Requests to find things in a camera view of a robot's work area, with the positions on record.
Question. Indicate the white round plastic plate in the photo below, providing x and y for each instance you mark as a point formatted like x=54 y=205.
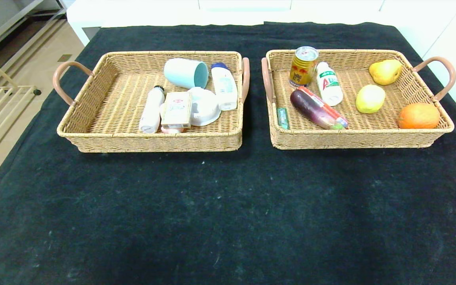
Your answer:
x=208 y=105

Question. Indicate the white low bench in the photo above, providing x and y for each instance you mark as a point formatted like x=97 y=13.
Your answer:
x=89 y=16

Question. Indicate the orange fruit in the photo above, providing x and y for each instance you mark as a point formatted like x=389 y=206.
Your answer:
x=418 y=116

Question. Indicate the white bottle black brush tip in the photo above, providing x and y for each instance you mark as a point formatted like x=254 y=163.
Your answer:
x=151 y=111

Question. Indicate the playing card box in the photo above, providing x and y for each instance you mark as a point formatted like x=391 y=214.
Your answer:
x=176 y=110

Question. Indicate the yellow pear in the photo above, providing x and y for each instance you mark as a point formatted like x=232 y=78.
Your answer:
x=386 y=72

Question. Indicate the purple eggplant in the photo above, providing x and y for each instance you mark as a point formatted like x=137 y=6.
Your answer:
x=311 y=109

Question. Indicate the orange sausage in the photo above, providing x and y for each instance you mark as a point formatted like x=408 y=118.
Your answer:
x=325 y=107

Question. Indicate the brass floor socket plate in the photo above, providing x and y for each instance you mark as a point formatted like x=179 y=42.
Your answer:
x=64 y=58

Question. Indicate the black tablecloth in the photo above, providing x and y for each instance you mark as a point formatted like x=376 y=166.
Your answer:
x=220 y=206

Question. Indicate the yellow lemon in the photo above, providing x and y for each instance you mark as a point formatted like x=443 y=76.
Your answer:
x=370 y=99

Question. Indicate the grey metal shelf unit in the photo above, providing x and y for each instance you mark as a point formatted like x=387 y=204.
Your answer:
x=6 y=19

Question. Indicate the cream wooden rack on wheels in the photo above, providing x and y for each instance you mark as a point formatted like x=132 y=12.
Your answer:
x=18 y=88

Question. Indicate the teal plastic cup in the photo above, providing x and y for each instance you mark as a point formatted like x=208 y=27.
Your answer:
x=182 y=73

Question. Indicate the wicker basket holding fruit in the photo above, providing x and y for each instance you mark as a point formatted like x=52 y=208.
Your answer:
x=311 y=134

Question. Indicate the small green gum pack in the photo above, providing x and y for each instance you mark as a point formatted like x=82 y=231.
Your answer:
x=282 y=118

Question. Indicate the white milk bottle green label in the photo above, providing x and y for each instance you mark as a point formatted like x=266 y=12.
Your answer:
x=329 y=86

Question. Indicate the white lotion bottle blue cap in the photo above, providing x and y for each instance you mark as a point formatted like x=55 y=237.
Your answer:
x=225 y=89

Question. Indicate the wicker basket holding teal cup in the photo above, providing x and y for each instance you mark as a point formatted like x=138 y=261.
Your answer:
x=113 y=107

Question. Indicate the gold drink can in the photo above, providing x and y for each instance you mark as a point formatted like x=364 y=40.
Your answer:
x=302 y=71

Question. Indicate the pink tube white cap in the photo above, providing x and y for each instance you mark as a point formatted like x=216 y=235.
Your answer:
x=172 y=130

